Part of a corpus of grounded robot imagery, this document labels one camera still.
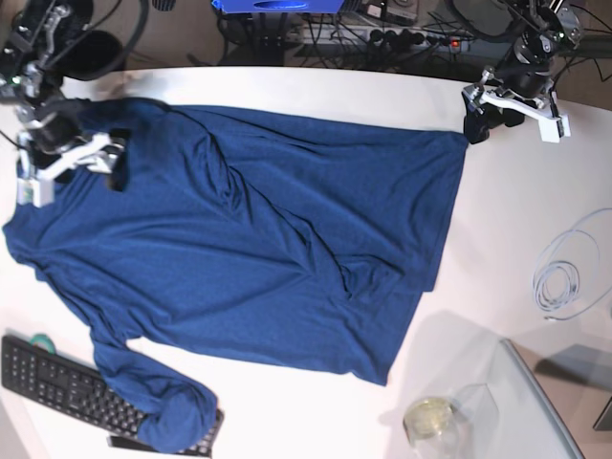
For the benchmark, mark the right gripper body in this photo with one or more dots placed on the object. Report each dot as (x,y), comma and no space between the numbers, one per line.
(52,127)

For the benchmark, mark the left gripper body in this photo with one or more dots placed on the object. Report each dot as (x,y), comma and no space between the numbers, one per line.
(524,80)

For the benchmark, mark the dark blue t-shirt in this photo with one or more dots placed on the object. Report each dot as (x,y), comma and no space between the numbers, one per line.
(243,235)

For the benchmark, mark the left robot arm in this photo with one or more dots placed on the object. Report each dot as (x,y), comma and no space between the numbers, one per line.
(536,32)

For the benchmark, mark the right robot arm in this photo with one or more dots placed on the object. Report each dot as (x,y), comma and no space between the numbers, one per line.
(48,42)

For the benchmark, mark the green tape roll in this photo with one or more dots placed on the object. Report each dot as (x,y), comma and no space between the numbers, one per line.
(43,342)

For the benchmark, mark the white power strip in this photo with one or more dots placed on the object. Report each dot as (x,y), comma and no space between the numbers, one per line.
(358,35)

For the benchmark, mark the blue box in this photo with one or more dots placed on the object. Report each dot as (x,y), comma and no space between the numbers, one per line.
(297,6)

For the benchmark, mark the black computer keyboard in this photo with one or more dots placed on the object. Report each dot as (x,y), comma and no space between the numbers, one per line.
(71,388)

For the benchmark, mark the clear glass jar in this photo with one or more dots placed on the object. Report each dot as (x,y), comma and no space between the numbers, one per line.
(430,428)

